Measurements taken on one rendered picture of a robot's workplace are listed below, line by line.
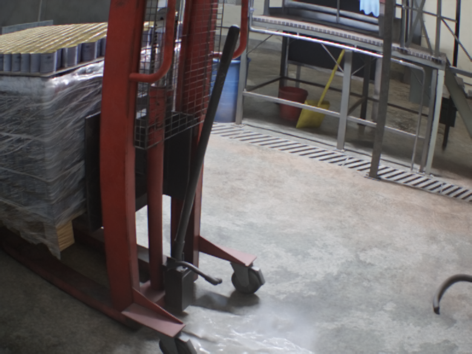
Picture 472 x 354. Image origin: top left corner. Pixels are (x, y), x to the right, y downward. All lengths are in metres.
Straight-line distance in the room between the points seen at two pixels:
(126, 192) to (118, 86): 0.38
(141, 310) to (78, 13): 3.89
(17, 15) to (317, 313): 5.19
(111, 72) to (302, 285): 1.49
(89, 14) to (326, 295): 3.79
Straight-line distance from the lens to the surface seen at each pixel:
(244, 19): 2.03
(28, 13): 6.10
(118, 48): 1.68
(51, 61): 1.72
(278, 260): 2.81
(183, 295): 2.21
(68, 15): 5.47
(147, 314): 2.00
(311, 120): 4.99
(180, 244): 2.10
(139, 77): 1.64
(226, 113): 4.91
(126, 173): 1.77
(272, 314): 2.38
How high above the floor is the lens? 1.47
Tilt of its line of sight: 22 degrees down
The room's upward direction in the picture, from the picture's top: 5 degrees clockwise
